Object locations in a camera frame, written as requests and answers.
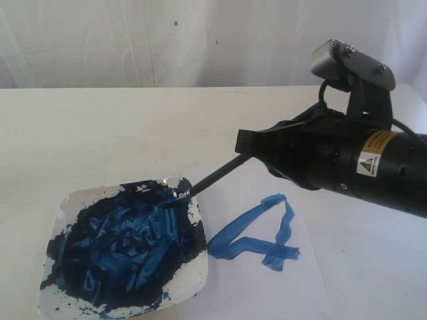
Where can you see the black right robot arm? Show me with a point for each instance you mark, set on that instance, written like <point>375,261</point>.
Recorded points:
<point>398,162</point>

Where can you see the black paintbrush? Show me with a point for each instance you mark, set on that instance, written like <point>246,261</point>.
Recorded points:
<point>208,181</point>

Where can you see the white paper sheet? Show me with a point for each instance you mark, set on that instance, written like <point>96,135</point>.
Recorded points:
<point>244,288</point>

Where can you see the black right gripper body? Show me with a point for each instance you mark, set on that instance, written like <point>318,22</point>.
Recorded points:
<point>325,154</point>

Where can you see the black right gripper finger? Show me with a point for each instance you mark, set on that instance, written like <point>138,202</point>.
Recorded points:
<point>273,146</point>

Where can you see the white square paint plate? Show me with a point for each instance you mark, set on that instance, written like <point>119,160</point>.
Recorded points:
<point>125,250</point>

